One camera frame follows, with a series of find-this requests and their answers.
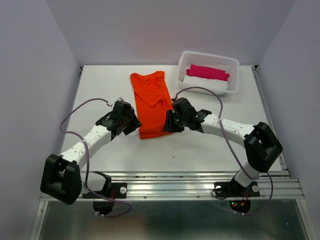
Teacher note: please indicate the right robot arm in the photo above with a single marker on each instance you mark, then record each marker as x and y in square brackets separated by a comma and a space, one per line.
[261, 146]

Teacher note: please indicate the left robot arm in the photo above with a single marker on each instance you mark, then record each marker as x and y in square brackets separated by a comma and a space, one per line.
[61, 178]

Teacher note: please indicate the pink rolled t shirt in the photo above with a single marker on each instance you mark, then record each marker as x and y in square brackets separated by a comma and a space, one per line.
[207, 72]

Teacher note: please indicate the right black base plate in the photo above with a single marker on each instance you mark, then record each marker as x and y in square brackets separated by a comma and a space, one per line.
[232, 189]

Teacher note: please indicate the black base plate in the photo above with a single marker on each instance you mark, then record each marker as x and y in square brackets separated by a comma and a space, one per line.
[113, 190]
[232, 189]

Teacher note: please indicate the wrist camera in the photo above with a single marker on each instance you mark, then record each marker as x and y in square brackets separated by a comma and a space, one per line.
[183, 107]
[120, 110]

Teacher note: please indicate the white plastic basket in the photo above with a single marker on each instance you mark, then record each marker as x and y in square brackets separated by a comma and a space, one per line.
[230, 65]

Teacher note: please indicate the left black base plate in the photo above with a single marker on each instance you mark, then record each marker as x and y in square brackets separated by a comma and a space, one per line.
[113, 190]

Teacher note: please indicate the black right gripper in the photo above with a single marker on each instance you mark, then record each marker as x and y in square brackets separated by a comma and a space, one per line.
[169, 125]

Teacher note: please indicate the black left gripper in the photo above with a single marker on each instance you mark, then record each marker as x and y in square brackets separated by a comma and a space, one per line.
[134, 125]

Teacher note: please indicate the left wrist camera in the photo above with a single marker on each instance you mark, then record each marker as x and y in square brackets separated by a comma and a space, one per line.
[120, 110]

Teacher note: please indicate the white rolled t shirt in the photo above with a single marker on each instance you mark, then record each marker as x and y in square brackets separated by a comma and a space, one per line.
[211, 84]

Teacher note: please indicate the orange t shirt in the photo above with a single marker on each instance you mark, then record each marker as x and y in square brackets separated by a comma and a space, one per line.
[152, 100]

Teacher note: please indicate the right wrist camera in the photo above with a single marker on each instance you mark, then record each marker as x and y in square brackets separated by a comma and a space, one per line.
[183, 107]

